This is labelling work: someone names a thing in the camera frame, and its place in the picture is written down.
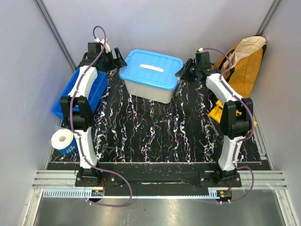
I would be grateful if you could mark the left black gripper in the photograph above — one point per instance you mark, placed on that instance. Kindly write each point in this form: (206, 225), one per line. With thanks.
(119, 61)

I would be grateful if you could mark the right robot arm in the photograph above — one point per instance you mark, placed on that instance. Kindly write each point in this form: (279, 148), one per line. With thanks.
(226, 169)

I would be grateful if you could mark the yellow test tube rack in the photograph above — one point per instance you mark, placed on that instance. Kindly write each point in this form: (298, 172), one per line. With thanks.
(216, 113)

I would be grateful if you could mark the white tape roll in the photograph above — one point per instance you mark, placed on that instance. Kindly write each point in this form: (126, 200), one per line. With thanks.
(64, 142)

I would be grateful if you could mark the blue divided organizer tray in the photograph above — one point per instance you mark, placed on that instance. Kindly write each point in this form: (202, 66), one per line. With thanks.
(96, 92)

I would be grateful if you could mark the light blue plastic lid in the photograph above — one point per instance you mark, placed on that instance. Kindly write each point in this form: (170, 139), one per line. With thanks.
(151, 69)

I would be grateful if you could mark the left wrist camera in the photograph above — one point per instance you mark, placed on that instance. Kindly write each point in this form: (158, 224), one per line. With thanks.
(104, 43)

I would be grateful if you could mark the box inside tote bag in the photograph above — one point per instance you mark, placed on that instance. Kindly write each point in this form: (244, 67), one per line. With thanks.
(236, 57)

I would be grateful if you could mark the yellow canvas tote bag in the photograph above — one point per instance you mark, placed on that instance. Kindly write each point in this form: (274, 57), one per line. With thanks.
(243, 75)

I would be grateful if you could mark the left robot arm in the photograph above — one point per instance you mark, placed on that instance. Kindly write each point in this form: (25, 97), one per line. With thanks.
(80, 101)

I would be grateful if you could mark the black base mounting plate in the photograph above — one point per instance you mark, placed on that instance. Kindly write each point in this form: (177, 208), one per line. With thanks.
(156, 179)

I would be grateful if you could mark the white plastic tub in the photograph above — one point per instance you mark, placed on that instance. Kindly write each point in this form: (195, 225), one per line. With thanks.
(148, 92)

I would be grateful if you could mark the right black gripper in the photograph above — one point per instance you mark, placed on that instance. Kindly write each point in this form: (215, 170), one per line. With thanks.
(183, 73)

